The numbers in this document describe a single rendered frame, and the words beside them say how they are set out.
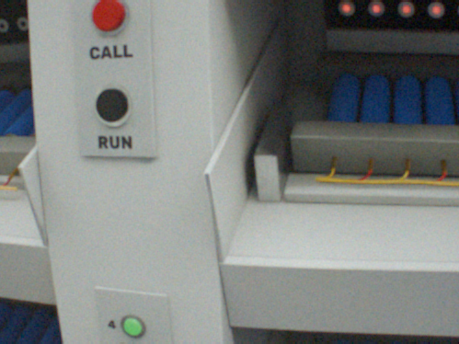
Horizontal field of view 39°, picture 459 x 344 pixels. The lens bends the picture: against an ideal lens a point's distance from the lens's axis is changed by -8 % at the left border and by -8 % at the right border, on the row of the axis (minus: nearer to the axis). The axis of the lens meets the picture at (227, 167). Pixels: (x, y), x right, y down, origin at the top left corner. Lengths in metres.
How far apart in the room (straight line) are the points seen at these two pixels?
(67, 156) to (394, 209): 0.17
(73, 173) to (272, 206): 0.10
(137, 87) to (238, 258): 0.09
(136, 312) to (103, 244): 0.04
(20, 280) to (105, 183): 0.09
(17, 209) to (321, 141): 0.18
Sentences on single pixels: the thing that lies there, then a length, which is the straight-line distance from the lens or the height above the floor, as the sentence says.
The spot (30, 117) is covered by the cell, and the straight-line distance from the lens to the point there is 0.47.
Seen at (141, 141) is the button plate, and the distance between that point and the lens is 0.32.
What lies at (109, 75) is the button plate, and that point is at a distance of 0.32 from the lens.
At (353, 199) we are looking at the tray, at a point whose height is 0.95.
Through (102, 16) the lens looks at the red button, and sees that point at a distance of 0.32.
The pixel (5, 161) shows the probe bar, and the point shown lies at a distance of 0.42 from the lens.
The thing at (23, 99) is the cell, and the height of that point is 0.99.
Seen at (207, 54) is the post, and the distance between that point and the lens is 0.31.
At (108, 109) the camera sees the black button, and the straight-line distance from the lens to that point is 0.32.
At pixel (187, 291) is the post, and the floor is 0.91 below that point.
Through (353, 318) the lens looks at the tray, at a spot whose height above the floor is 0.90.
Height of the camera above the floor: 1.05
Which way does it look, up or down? 14 degrees down
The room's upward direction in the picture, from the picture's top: 2 degrees counter-clockwise
